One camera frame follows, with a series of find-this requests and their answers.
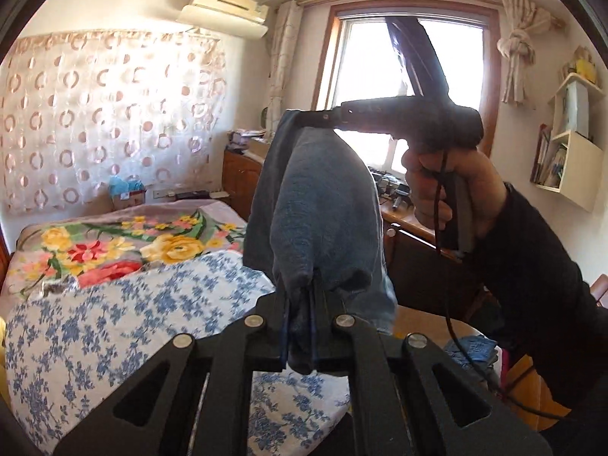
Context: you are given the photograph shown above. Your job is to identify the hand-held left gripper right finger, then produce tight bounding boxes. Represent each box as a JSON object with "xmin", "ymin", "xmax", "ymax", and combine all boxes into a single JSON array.
[{"xmin": 309, "ymin": 285, "xmax": 554, "ymax": 456}]

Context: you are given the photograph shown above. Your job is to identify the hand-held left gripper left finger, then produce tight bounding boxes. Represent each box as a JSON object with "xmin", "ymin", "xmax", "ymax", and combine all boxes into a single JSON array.
[{"xmin": 52, "ymin": 290, "xmax": 291, "ymax": 456}]

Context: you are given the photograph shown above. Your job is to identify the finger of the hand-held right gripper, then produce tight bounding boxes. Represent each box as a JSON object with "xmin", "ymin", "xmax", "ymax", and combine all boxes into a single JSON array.
[{"xmin": 292, "ymin": 102, "xmax": 363, "ymax": 133}]

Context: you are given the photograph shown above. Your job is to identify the blue denim pants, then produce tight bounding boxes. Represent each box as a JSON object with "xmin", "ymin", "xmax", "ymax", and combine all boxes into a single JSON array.
[{"xmin": 242, "ymin": 109, "xmax": 399, "ymax": 375}]

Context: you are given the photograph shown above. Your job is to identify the person's right forearm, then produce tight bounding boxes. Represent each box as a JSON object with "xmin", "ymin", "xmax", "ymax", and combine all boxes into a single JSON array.
[{"xmin": 468, "ymin": 183, "xmax": 608, "ymax": 433}]

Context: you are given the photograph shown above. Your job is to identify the person's right hand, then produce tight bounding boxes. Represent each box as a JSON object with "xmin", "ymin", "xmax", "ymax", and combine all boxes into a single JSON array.
[{"xmin": 404, "ymin": 145, "xmax": 511, "ymax": 241}]

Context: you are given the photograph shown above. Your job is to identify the wooden framed window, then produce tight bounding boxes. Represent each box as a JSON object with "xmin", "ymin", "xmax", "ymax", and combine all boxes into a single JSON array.
[{"xmin": 311, "ymin": 2, "xmax": 502, "ymax": 176}]

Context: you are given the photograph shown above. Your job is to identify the tied cream window curtain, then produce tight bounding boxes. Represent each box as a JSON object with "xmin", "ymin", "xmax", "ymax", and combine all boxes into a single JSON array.
[{"xmin": 496, "ymin": 0, "xmax": 566, "ymax": 105}]

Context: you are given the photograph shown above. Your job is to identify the long wooden cabinet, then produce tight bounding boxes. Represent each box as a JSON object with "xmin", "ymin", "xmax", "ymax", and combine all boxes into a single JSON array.
[{"xmin": 222, "ymin": 145, "xmax": 485, "ymax": 324}]

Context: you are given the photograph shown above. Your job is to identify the row of upright books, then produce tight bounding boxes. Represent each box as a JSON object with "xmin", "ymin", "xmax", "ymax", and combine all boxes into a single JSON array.
[{"xmin": 534, "ymin": 126, "xmax": 568, "ymax": 188}]

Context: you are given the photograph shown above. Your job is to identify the crumpled blue cloth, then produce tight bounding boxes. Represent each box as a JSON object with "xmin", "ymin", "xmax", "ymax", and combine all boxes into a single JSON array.
[{"xmin": 444, "ymin": 335, "xmax": 497, "ymax": 366}]

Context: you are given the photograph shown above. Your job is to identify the blue floral white quilt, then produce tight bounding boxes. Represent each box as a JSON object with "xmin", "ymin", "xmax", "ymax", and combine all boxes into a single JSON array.
[{"xmin": 5, "ymin": 251, "xmax": 352, "ymax": 454}]

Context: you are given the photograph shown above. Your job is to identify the yellow ornament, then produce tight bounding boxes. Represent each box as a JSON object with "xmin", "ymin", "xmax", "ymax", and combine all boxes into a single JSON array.
[{"xmin": 563, "ymin": 45, "xmax": 599, "ymax": 81}]

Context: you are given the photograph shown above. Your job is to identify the pink floral blanket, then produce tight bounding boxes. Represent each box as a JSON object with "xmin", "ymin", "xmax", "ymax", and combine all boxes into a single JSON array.
[{"xmin": 5, "ymin": 197, "xmax": 252, "ymax": 301}]

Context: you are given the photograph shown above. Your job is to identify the cardboard box of blue cloths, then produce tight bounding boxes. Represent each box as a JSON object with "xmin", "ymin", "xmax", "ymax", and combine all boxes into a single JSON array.
[{"xmin": 109, "ymin": 175, "xmax": 148, "ymax": 212}]

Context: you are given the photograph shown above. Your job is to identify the sheer circle-patterned curtain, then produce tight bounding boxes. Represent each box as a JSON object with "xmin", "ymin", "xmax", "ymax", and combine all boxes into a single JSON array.
[{"xmin": 0, "ymin": 28, "xmax": 229, "ymax": 214}]

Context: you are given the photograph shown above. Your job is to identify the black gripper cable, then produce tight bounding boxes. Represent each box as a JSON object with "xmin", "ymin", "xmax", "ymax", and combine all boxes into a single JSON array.
[{"xmin": 433, "ymin": 149, "xmax": 571, "ymax": 421}]

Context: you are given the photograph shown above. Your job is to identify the wall air conditioner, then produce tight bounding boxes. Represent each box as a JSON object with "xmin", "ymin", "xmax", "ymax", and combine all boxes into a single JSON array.
[{"xmin": 177, "ymin": 0, "xmax": 271, "ymax": 40}]

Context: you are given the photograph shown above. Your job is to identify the cream wall shelf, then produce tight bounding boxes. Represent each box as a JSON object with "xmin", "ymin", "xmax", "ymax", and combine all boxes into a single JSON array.
[{"xmin": 529, "ymin": 71, "xmax": 604, "ymax": 214}]

